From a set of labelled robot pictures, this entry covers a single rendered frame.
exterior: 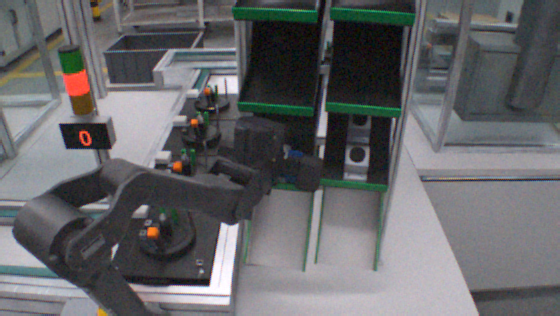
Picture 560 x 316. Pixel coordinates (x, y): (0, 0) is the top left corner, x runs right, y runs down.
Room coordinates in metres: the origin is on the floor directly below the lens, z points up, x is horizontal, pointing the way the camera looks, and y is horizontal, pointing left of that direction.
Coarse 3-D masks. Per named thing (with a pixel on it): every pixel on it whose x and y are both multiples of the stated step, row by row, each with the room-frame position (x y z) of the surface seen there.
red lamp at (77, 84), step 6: (84, 72) 0.83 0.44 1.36; (66, 78) 0.81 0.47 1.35; (72, 78) 0.81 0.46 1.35; (78, 78) 0.81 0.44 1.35; (84, 78) 0.83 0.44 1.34; (66, 84) 0.81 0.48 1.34; (72, 84) 0.81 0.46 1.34; (78, 84) 0.81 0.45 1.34; (84, 84) 0.82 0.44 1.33; (72, 90) 0.81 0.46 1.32; (78, 90) 0.81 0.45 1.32; (84, 90) 0.82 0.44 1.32
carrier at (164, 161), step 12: (204, 144) 0.99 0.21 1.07; (156, 156) 1.05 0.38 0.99; (168, 156) 1.05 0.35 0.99; (180, 156) 1.08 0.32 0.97; (192, 156) 1.00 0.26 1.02; (204, 156) 0.99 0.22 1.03; (216, 156) 1.08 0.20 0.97; (156, 168) 1.02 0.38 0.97; (168, 168) 0.98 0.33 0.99; (192, 168) 0.99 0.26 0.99; (204, 168) 0.99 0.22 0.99; (228, 180) 0.96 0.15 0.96
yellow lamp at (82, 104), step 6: (72, 96) 0.81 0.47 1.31; (78, 96) 0.81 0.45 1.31; (84, 96) 0.81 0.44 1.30; (90, 96) 0.83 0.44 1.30; (72, 102) 0.81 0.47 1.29; (78, 102) 0.81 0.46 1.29; (84, 102) 0.81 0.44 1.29; (90, 102) 0.83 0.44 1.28; (72, 108) 0.81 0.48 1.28; (78, 108) 0.81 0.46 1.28; (84, 108) 0.81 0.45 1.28; (90, 108) 0.82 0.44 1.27; (78, 114) 0.81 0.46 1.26; (84, 114) 0.81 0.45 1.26
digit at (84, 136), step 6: (78, 126) 0.80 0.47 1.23; (84, 126) 0.80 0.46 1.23; (90, 126) 0.80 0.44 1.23; (78, 132) 0.80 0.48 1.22; (84, 132) 0.80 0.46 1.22; (90, 132) 0.80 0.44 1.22; (78, 138) 0.80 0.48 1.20; (84, 138) 0.80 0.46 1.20; (90, 138) 0.80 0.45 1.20; (78, 144) 0.80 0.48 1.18; (84, 144) 0.80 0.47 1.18; (90, 144) 0.80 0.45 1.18; (96, 144) 0.80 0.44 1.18
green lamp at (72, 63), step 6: (60, 54) 0.81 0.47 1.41; (66, 54) 0.81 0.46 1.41; (72, 54) 0.81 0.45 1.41; (78, 54) 0.82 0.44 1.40; (60, 60) 0.81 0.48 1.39; (66, 60) 0.81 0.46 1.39; (72, 60) 0.81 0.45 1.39; (78, 60) 0.82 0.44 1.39; (66, 66) 0.81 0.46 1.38; (72, 66) 0.81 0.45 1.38; (78, 66) 0.82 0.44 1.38; (66, 72) 0.81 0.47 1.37; (72, 72) 0.81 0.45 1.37; (78, 72) 0.81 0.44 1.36
